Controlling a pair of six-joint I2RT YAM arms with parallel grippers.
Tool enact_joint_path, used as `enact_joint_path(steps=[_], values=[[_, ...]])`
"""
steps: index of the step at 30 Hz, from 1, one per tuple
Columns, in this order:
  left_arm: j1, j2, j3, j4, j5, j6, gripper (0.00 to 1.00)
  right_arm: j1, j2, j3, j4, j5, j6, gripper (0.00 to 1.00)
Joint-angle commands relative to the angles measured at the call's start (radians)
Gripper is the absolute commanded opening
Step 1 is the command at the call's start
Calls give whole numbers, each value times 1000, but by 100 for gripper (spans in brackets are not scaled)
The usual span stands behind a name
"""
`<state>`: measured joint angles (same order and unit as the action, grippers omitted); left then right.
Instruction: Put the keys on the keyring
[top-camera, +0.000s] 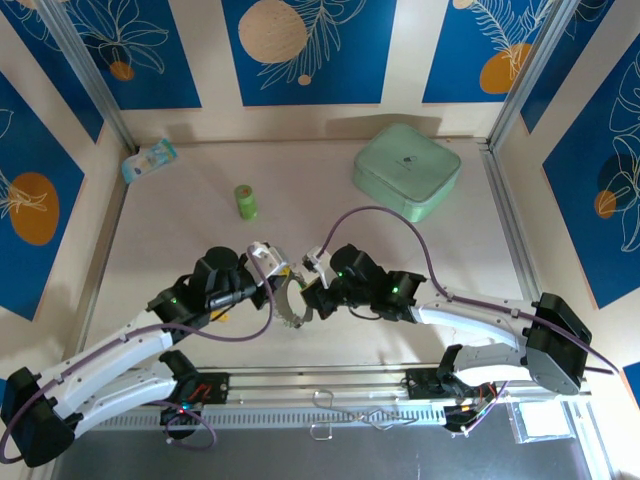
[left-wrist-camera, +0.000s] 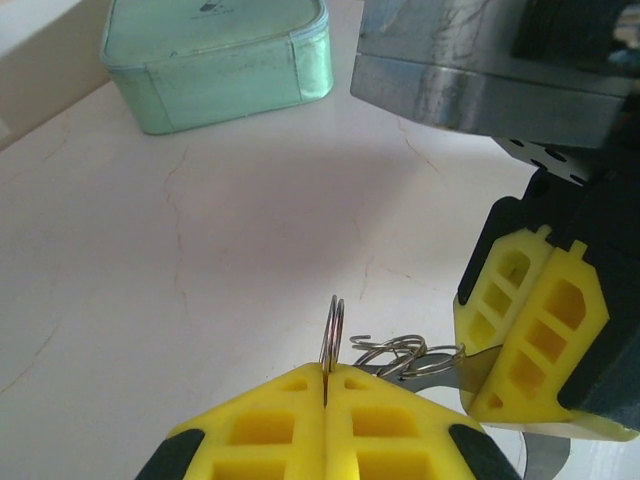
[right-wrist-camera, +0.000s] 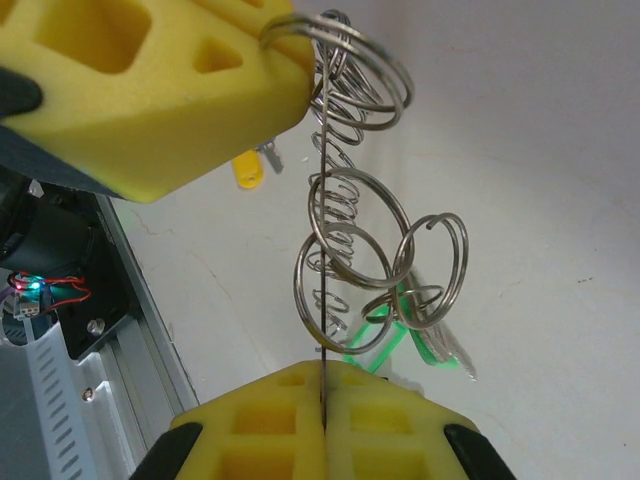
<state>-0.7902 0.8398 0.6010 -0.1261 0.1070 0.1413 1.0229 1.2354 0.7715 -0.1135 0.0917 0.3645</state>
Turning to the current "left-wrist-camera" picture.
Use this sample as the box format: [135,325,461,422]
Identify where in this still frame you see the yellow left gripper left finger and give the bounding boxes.
[137,362,329,480]

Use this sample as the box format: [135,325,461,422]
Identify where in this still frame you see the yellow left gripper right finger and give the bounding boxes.
[324,363,524,480]

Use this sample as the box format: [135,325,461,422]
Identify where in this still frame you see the metal keyring chain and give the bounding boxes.
[319,294,469,382]

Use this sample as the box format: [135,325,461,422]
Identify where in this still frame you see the mint green medicine bag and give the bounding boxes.
[99,0,335,136]

